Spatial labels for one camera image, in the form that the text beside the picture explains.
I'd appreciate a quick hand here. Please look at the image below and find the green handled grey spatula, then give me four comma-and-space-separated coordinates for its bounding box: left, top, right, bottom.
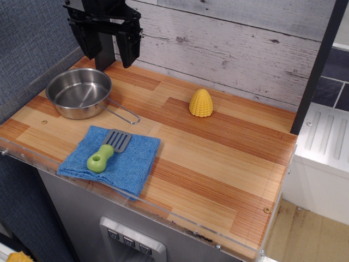
87, 129, 132, 174

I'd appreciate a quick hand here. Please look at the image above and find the yellow object at bottom corner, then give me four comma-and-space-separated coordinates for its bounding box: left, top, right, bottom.
6, 252, 34, 262

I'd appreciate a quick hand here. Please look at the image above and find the silver pot with wire handle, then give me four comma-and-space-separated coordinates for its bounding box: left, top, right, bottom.
46, 68, 141, 124

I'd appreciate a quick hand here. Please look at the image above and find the black right vertical post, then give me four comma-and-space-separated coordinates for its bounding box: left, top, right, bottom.
290, 0, 348, 135

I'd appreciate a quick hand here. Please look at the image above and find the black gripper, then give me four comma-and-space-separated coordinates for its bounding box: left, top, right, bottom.
63, 0, 143, 68

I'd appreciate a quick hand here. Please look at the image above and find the blue folded cloth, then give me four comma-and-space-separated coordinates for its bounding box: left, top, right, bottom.
57, 126, 160, 201

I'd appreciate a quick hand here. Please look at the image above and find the grey dispenser button panel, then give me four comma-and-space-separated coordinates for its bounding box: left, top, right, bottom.
99, 216, 167, 261

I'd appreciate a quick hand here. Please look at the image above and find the yellow toy corn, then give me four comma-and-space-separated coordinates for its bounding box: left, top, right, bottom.
189, 88, 213, 117

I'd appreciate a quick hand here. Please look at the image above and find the clear acrylic table edge guard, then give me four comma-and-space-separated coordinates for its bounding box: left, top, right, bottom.
1, 130, 297, 261

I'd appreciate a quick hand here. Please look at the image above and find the white ridged side cabinet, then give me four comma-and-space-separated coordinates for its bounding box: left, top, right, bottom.
282, 103, 348, 224

